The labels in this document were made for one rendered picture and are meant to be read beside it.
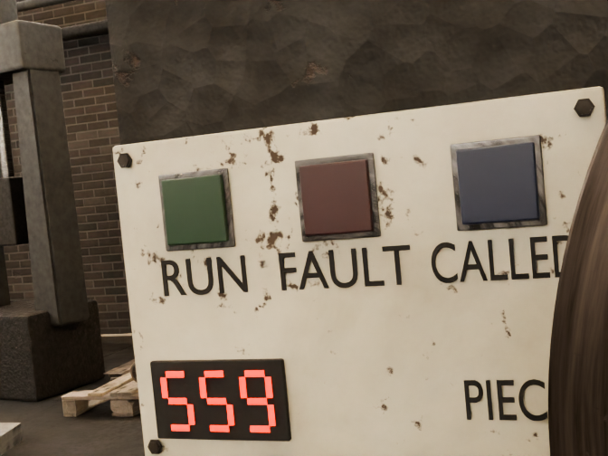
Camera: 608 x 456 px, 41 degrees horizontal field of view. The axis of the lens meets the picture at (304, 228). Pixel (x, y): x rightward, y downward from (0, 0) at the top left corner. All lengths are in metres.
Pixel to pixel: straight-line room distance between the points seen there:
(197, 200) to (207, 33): 0.09
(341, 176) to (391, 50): 0.07
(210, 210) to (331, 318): 0.09
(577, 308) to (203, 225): 0.23
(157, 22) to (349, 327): 0.20
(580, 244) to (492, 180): 0.14
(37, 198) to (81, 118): 2.34
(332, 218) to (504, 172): 0.09
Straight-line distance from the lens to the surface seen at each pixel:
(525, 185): 0.39
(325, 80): 0.44
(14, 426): 4.68
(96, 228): 7.72
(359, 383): 0.43
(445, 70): 0.43
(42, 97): 5.59
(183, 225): 0.45
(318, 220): 0.42
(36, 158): 5.52
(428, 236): 0.41
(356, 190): 0.41
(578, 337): 0.27
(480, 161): 0.40
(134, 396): 4.79
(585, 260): 0.27
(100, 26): 7.35
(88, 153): 7.73
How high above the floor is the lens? 1.21
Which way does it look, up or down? 3 degrees down
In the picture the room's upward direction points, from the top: 5 degrees counter-clockwise
